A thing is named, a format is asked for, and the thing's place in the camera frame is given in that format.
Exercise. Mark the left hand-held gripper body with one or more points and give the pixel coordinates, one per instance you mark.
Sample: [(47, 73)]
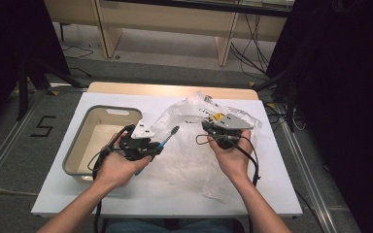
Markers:
[(142, 131)]

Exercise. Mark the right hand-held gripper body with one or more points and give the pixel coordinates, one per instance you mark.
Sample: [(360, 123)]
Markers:
[(234, 123)]

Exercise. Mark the blue toothbrush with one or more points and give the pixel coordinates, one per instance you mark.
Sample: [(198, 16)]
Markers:
[(170, 137)]

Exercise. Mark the clear plastic bag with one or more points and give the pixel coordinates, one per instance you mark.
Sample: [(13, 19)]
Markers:
[(187, 161)]

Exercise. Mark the beige bin with grey rim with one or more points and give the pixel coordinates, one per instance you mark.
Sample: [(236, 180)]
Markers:
[(87, 152)]

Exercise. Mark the person's left hand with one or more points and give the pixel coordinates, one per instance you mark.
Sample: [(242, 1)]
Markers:
[(116, 171)]

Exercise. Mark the person's right hand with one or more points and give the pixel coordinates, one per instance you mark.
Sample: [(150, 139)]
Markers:
[(234, 165)]

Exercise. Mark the light wooden table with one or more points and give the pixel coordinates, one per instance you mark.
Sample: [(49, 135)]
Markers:
[(142, 89)]

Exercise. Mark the white table board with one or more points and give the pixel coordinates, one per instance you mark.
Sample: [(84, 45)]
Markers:
[(162, 200)]

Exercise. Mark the black metal stand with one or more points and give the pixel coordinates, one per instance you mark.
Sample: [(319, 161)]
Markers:
[(291, 97), (22, 90)]

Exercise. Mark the person's legs in jeans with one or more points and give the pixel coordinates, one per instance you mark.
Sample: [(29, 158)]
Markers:
[(162, 226)]

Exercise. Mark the beige wooden desk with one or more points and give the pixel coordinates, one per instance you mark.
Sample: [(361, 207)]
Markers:
[(162, 22)]

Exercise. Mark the black curtain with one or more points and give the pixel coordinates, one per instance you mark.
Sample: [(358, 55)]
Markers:
[(353, 81), (6, 48)]

